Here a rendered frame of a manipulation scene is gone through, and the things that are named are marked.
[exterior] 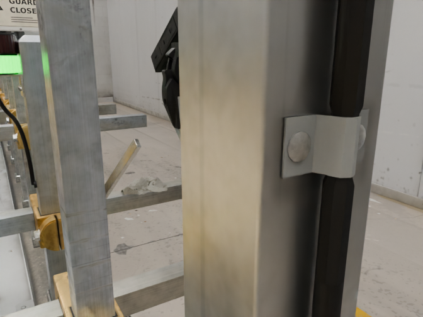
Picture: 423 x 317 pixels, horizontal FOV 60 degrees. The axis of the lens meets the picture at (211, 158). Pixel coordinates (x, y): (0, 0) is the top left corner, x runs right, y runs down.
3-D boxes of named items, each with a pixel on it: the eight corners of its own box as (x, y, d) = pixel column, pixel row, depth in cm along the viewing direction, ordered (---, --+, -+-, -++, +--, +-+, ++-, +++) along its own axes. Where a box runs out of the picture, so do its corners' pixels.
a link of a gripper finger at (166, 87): (168, 130, 45) (165, 55, 42) (162, 128, 46) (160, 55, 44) (201, 126, 47) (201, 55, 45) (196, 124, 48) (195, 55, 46)
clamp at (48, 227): (62, 214, 67) (59, 189, 66) (78, 246, 56) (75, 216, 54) (28, 221, 64) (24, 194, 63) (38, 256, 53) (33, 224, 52)
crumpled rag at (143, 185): (158, 179, 74) (158, 168, 73) (173, 189, 68) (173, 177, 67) (115, 187, 69) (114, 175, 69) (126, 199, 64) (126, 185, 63)
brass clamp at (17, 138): (41, 136, 85) (38, 114, 84) (50, 148, 74) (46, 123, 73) (11, 139, 82) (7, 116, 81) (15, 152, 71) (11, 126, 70)
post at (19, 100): (54, 266, 87) (27, 55, 74) (56, 273, 84) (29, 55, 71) (38, 271, 85) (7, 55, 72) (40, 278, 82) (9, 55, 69)
